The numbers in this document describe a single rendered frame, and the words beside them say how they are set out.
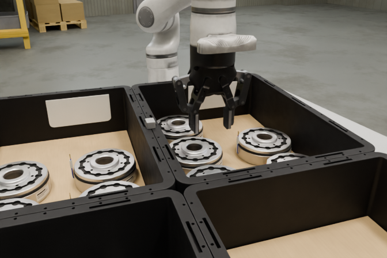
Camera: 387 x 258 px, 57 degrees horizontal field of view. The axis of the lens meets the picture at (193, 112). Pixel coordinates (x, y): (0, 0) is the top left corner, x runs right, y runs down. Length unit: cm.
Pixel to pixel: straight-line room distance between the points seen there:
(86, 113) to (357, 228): 55
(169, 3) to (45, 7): 608
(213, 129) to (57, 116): 33
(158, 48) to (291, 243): 67
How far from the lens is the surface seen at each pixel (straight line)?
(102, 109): 79
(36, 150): 79
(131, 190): 44
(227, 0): 56
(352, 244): 55
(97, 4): 872
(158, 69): 103
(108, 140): 78
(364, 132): 120
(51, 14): 701
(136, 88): 77
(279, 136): 72
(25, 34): 567
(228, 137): 77
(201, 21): 56
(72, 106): 78
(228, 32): 57
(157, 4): 98
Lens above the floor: 118
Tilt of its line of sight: 23 degrees down
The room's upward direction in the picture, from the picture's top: straight up
